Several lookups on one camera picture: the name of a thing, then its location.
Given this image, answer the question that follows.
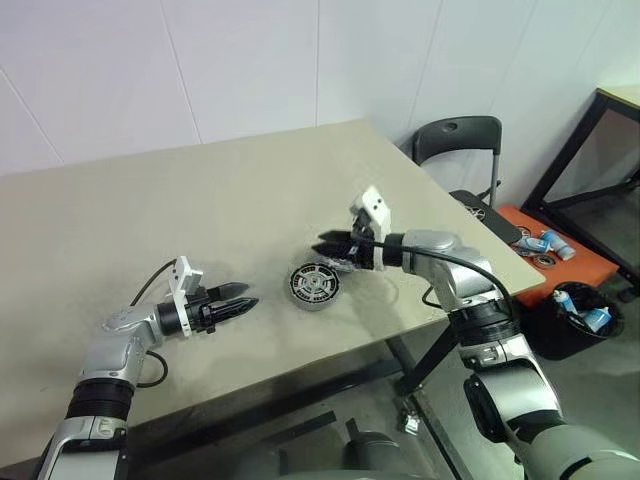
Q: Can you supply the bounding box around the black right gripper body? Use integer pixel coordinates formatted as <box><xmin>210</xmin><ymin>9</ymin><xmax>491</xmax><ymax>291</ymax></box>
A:
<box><xmin>351</xmin><ymin>216</ymin><xmax>377</xmax><ymax>270</ymax></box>

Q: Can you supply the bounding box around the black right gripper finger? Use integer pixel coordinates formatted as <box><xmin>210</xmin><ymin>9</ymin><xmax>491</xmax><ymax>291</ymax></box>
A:
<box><xmin>310</xmin><ymin>241</ymin><xmax>359</xmax><ymax>259</ymax></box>
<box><xmin>317</xmin><ymin>228</ymin><xmax>359</xmax><ymax>245</ymax></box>

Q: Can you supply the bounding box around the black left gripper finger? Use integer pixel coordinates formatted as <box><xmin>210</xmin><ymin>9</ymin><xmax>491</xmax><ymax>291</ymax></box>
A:
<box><xmin>206</xmin><ymin>281</ymin><xmax>250</xmax><ymax>302</ymax></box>
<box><xmin>212</xmin><ymin>297</ymin><xmax>261</xmax><ymax>324</ymax></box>

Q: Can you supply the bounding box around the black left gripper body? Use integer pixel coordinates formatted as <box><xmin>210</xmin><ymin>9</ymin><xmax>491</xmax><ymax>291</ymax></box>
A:
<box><xmin>187</xmin><ymin>286</ymin><xmax>222</xmax><ymax>336</ymax></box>

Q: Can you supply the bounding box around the silver toothed gear cover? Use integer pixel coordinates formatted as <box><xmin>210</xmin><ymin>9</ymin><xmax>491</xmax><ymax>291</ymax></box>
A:
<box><xmin>319</xmin><ymin>253</ymin><xmax>354</xmax><ymax>274</ymax></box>

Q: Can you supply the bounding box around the long black floor strip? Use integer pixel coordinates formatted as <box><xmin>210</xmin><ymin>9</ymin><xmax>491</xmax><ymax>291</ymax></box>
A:
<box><xmin>269</xmin><ymin>410</ymin><xmax>337</xmax><ymax>444</ymax></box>

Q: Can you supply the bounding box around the black folding chair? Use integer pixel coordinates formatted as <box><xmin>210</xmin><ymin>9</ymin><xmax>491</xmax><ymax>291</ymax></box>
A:
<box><xmin>410</xmin><ymin>115</ymin><xmax>521</xmax><ymax>246</ymax></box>

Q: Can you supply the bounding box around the black waste bin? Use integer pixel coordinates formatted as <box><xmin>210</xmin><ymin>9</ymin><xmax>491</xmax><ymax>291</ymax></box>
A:
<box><xmin>519</xmin><ymin>282</ymin><xmax>626</xmax><ymax>361</ymax></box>

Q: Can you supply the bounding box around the orange stool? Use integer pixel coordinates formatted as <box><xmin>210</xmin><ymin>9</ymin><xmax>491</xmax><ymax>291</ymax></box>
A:
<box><xmin>494</xmin><ymin>204</ymin><xmax>621</xmax><ymax>309</ymax></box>

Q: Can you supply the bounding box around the black framed side table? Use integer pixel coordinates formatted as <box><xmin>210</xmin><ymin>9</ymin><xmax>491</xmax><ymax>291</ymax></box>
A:
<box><xmin>522</xmin><ymin>87</ymin><xmax>640</xmax><ymax>281</ymax></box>

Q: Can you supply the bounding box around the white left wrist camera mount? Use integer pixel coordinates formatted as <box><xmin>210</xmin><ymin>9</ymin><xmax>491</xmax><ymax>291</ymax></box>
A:
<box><xmin>167</xmin><ymin>255</ymin><xmax>205</xmax><ymax>339</ymax></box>

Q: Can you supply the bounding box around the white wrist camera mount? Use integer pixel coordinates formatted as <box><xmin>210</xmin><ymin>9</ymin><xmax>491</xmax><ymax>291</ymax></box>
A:
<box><xmin>167</xmin><ymin>255</ymin><xmax>205</xmax><ymax>339</ymax></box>
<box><xmin>348</xmin><ymin>185</ymin><xmax>392</xmax><ymax>274</ymax></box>

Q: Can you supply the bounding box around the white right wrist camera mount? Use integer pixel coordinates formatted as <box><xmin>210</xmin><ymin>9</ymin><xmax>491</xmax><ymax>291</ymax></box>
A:
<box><xmin>348</xmin><ymin>185</ymin><xmax>392</xmax><ymax>274</ymax></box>

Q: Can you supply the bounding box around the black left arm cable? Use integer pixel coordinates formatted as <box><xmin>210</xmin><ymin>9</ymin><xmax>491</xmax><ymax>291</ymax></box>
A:
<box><xmin>130</xmin><ymin>259</ymin><xmax>177</xmax><ymax>389</ymax></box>

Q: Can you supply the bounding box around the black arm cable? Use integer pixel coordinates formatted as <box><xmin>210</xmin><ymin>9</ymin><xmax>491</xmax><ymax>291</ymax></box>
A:
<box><xmin>355</xmin><ymin>237</ymin><xmax>516</xmax><ymax>326</ymax></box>
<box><xmin>130</xmin><ymin>259</ymin><xmax>177</xmax><ymax>389</ymax></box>

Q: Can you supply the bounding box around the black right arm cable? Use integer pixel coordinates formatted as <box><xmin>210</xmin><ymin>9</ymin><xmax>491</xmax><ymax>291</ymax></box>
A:
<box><xmin>355</xmin><ymin>237</ymin><xmax>516</xmax><ymax>326</ymax></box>

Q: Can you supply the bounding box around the black work table frame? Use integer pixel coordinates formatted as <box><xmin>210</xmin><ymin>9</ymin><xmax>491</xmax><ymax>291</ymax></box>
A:
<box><xmin>124</xmin><ymin>324</ymin><xmax>451</xmax><ymax>441</ymax></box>

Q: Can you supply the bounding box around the small white floor bracket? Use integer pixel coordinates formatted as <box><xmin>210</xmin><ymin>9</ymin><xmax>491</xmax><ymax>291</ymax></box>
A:
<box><xmin>397</xmin><ymin>394</ymin><xmax>424</xmax><ymax>436</ymax></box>

